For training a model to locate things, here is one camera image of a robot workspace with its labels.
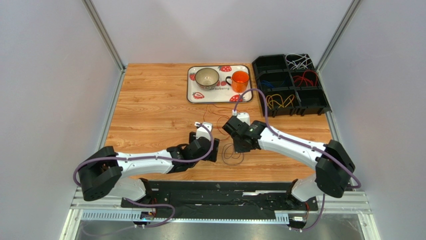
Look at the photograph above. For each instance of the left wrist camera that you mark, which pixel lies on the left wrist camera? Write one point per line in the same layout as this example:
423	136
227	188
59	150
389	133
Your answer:
203	130

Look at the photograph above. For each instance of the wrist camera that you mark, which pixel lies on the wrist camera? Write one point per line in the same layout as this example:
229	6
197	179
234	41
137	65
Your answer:
203	130
242	116

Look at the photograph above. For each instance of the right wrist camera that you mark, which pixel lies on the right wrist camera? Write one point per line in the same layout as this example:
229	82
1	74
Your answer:
242	116

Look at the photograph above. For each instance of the aluminium frame post right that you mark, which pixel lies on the aluminium frame post right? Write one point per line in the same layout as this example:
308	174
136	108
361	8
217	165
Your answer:
340	30

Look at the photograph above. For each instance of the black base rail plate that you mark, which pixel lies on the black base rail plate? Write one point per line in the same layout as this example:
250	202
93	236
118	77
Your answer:
222	200

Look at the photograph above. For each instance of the black compartment organizer box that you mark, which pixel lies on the black compartment organizer box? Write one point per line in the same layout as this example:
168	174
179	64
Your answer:
291	85

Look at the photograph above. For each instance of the white strawberry tray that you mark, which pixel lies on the white strawberry tray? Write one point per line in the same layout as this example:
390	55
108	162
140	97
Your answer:
221	93

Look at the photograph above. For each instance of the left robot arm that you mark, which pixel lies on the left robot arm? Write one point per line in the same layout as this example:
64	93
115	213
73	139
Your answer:
111	173

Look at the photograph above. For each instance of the orange mug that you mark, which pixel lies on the orange mug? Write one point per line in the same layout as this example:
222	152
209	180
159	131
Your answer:
238	81

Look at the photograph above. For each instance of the aluminium frame post left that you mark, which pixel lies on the aluminium frame post left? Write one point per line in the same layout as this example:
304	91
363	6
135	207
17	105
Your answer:
97	20

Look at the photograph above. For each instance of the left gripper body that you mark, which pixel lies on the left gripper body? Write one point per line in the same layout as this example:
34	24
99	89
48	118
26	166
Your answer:
212	157

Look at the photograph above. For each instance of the beige ceramic bowl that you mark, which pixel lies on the beige ceramic bowl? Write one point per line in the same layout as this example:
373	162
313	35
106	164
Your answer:
207	78

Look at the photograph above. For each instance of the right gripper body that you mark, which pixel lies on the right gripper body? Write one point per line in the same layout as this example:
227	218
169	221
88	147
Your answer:
240	145

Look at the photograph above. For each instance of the aluminium frame post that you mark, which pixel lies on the aluminium frame post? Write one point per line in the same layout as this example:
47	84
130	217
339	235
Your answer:
97	20
340	30

